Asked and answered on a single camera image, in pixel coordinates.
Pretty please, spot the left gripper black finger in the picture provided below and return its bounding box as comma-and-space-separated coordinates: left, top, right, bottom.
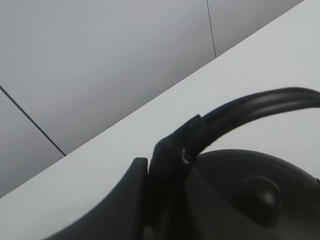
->
48, 157, 148, 240

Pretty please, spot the black cast iron teapot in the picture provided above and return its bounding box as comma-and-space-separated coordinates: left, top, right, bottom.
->
144, 87, 320, 240

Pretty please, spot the left thin black cable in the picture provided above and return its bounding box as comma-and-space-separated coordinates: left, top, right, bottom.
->
0, 85, 67, 157

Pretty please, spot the thin black cable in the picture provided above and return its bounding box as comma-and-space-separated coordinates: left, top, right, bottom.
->
205, 0, 217, 58
0, 85, 67, 157

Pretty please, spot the right thin black cable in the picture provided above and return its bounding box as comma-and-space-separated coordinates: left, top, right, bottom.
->
205, 0, 217, 58

